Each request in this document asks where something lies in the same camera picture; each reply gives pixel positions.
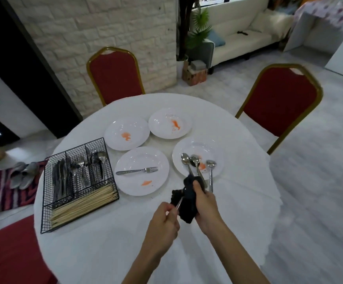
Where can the dark framed window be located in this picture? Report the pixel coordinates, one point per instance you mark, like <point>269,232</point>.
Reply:
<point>218,0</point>

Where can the bundle of wooden chopsticks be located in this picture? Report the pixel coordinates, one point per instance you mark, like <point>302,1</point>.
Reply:
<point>82,205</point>

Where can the white round tablecloth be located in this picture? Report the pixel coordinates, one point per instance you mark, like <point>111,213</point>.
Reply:
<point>233,210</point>

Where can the black remote control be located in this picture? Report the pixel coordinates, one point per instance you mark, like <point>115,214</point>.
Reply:
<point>242,33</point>

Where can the potted palm in white pot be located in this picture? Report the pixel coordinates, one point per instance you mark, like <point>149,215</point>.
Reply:
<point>201,23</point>

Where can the blue cushion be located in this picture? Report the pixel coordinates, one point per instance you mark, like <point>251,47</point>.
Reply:
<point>216,38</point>

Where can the small grey box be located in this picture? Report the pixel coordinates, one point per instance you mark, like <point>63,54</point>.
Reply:
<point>198,65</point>

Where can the floral tablecloth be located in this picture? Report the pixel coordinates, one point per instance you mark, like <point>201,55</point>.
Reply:
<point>337,11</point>

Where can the orange brown crate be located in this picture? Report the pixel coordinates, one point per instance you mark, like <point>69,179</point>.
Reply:
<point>197,78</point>

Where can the red gold banquet chair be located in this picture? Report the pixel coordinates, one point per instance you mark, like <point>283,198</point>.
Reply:
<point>9,254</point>
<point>281,100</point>
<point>115,76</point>

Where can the black cleaning cloth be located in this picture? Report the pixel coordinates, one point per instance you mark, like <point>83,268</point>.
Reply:
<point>187,204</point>

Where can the steel fork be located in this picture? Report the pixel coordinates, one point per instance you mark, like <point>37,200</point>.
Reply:
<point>130,172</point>
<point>179,202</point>

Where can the cream sofa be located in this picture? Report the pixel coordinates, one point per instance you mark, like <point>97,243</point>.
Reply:
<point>239,44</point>

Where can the colourful fabric heap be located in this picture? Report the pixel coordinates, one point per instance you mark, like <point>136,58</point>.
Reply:
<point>286,4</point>

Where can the grey slipper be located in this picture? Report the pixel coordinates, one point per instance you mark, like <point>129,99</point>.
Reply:
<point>17,175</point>
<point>29,175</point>

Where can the person's left hand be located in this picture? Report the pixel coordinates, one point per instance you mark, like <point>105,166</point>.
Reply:
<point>159,233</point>

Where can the white plate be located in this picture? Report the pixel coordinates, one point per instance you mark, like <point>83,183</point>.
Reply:
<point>159,124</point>
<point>142,158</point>
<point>133,127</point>
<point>213,150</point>

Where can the person's right hand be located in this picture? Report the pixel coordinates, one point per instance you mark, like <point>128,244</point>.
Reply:
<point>208,212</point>

